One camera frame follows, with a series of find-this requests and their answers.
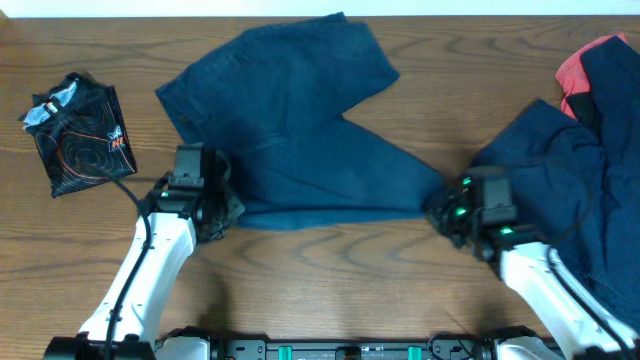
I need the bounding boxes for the navy blue shorts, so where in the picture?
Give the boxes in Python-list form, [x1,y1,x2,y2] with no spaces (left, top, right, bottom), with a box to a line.
[156,13,444,230]

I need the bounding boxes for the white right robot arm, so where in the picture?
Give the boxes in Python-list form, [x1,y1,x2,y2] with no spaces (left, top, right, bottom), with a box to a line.
[424,167,639,359]

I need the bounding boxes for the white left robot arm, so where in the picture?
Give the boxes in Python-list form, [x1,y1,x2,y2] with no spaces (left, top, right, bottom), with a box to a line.
[43,144,245,360]

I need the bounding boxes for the dark navy clothes pile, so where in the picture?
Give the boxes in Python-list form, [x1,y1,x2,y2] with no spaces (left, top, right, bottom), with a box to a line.
[473,36,639,328]

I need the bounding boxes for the folded black patterned shirt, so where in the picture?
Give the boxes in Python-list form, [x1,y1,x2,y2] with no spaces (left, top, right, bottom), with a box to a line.
[19,72,137,198]

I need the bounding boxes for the red garment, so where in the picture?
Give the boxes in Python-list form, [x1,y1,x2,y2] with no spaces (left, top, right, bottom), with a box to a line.
[555,33,627,119]

